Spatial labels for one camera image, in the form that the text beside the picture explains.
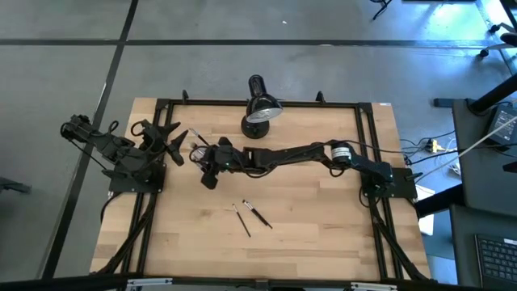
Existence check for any black pole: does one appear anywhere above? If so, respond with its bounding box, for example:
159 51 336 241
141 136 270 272
434 74 517 115

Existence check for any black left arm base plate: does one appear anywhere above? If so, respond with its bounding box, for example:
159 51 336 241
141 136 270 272
107 161 166 195

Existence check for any black aluminium table frame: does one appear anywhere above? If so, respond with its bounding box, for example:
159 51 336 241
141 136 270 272
90 89 437 284

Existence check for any white cable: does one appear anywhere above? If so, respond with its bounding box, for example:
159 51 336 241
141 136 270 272
415 116 517 183

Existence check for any black power adapter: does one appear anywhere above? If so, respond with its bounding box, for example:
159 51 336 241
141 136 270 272
485 105 517 147

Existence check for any silver aluminium bracket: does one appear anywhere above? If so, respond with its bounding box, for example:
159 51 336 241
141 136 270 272
126 277 174 289
350 281 399 291

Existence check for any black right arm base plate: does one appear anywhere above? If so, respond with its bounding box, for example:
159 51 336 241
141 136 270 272
360 167 418 200

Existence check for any grey floor object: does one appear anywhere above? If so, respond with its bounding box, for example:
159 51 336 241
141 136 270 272
0 175 32 195

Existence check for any black office chair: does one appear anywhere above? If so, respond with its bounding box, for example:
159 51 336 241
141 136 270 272
478 22 517 60

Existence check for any grey office desk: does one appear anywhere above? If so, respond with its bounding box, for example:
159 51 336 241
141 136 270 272
451 98 517 217
448 204 517 291

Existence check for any thin black makeup brush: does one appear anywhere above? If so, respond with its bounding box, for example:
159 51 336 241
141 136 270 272
242 198 274 230
231 203 252 238

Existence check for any black rig crossbeam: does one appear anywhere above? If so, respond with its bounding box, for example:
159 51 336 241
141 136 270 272
0 273 517 291

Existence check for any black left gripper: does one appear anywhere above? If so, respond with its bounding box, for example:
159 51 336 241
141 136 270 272
139 120 189 167

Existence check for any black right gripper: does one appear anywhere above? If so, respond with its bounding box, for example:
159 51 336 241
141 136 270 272
200 136 246 191

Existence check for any white paper sheet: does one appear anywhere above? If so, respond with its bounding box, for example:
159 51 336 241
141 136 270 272
415 184 435 237

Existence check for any black desk lamp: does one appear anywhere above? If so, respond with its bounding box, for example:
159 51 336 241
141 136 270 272
240 74 284 140

